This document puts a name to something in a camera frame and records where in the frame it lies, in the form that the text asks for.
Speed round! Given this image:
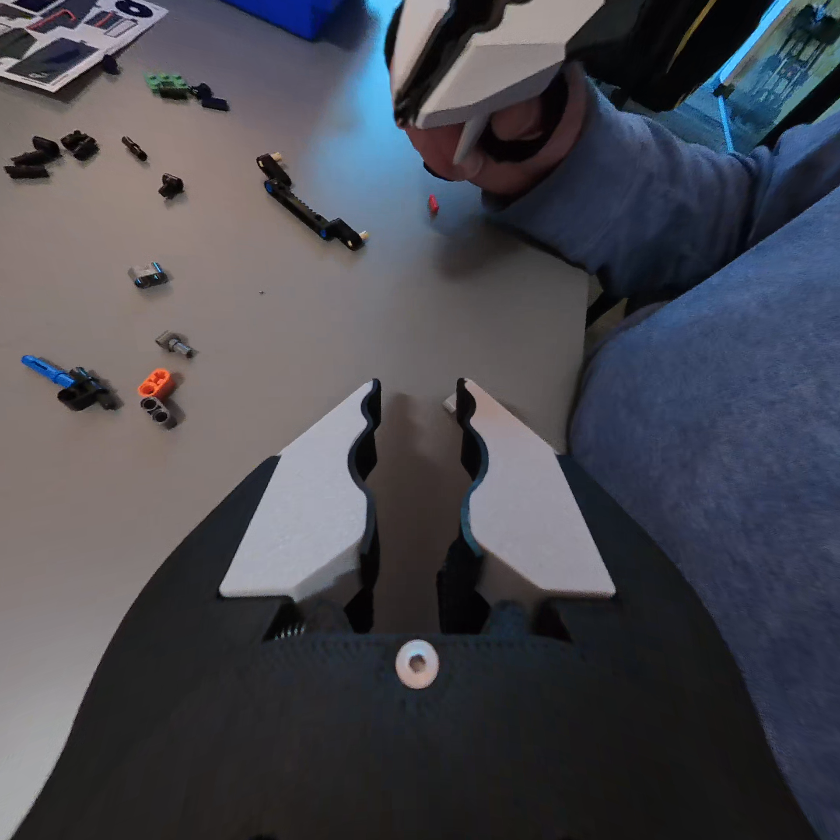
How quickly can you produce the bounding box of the person's blue sweater torso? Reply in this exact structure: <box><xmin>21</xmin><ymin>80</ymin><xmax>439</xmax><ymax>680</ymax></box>
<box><xmin>567</xmin><ymin>187</ymin><xmax>840</xmax><ymax>840</ymax></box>

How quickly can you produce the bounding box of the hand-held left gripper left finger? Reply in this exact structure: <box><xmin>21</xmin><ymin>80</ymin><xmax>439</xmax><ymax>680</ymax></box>
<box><xmin>218</xmin><ymin>379</ymin><xmax>383</xmax><ymax>633</ymax></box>

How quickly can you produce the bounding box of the blue axle pin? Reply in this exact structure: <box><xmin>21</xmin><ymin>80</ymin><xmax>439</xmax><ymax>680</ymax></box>
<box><xmin>21</xmin><ymin>354</ymin><xmax>74</xmax><ymax>387</ymax></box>

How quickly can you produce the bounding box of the person's right hand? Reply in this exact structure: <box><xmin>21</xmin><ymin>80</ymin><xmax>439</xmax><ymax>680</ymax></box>
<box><xmin>403</xmin><ymin>62</ymin><xmax>592</xmax><ymax>198</ymax></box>

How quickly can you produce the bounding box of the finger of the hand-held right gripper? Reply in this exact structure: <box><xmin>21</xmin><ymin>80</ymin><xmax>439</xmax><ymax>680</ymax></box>
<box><xmin>387</xmin><ymin>0</ymin><xmax>460</xmax><ymax>127</ymax></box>
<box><xmin>410</xmin><ymin>0</ymin><xmax>608</xmax><ymax>130</ymax></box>

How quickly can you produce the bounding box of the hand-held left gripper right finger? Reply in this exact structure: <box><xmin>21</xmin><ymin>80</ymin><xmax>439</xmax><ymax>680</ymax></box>
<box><xmin>436</xmin><ymin>377</ymin><xmax>618</xmax><ymax>635</ymax></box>

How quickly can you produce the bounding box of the blue storage bin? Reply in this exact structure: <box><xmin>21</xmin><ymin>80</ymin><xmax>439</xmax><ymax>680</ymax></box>
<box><xmin>220</xmin><ymin>0</ymin><xmax>368</xmax><ymax>42</ymax></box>

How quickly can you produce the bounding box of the black gear rack assembly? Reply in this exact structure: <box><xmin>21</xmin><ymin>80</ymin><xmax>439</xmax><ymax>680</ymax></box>
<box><xmin>256</xmin><ymin>151</ymin><xmax>370</xmax><ymax>252</ymax></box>

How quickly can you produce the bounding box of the black T-shaped connector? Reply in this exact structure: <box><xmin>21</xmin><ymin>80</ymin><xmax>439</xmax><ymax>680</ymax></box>
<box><xmin>57</xmin><ymin>366</ymin><xmax>114</xmax><ymax>412</ymax></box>

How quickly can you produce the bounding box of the printed sticker sheet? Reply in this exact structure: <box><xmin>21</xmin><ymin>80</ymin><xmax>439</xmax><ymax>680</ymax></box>
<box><xmin>0</xmin><ymin>0</ymin><xmax>169</xmax><ymax>93</ymax></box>

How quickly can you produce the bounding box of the person's right forearm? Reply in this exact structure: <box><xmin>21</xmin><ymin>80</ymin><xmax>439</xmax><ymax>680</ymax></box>
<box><xmin>482</xmin><ymin>85</ymin><xmax>840</xmax><ymax>303</ymax></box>

